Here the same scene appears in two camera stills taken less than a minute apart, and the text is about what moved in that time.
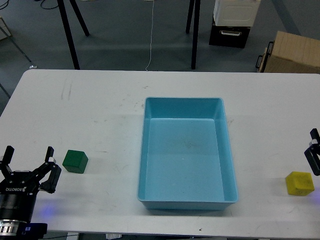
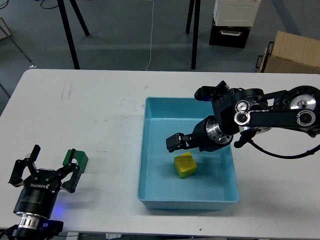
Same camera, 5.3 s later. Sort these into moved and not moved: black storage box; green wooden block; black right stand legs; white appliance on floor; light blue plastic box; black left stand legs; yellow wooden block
Moved: yellow wooden block
Not moved: light blue plastic box; black storage box; white appliance on floor; black left stand legs; green wooden block; black right stand legs
